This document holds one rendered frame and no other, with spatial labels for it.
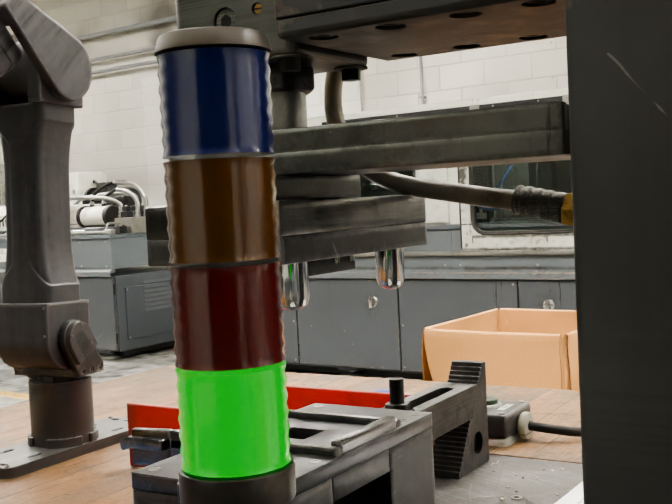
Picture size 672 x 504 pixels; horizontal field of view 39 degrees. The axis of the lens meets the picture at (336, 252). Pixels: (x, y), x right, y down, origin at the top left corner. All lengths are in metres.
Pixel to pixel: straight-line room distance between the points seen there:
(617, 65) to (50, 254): 0.65
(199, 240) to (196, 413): 0.06
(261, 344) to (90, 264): 7.36
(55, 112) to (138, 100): 9.15
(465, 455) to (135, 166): 9.40
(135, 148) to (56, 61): 9.19
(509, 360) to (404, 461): 2.27
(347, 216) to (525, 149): 0.14
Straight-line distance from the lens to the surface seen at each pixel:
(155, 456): 0.68
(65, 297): 0.97
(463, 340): 2.99
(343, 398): 0.92
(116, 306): 7.53
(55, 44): 0.97
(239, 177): 0.31
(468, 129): 0.51
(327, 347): 6.19
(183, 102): 0.31
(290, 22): 0.54
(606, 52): 0.46
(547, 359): 2.88
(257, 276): 0.31
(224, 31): 0.31
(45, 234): 0.97
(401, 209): 0.65
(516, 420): 0.95
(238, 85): 0.31
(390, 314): 5.88
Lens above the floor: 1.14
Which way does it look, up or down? 3 degrees down
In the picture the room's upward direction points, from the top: 3 degrees counter-clockwise
